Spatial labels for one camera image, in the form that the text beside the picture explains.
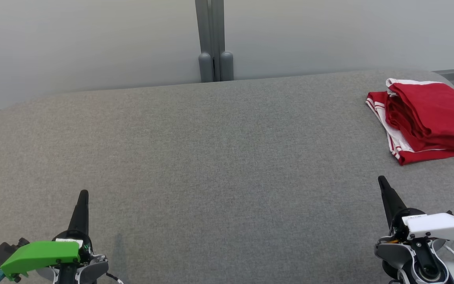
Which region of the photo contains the white-covered right gripper body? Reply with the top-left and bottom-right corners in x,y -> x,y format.
391,208 -> 454,242

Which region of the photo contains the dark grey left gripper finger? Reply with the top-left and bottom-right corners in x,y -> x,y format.
68,190 -> 89,236

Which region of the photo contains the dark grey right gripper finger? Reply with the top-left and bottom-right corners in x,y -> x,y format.
378,176 -> 408,230

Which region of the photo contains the green-covered left gripper body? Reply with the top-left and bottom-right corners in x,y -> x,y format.
0,230 -> 93,284

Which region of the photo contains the red garment with striped trim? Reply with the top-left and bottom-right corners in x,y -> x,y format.
366,91 -> 454,166

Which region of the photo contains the red garment with ribbed hem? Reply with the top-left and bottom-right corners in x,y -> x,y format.
385,78 -> 454,153

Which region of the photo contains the grey post with rounded base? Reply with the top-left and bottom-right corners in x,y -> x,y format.
195,0 -> 214,83
211,0 -> 234,82

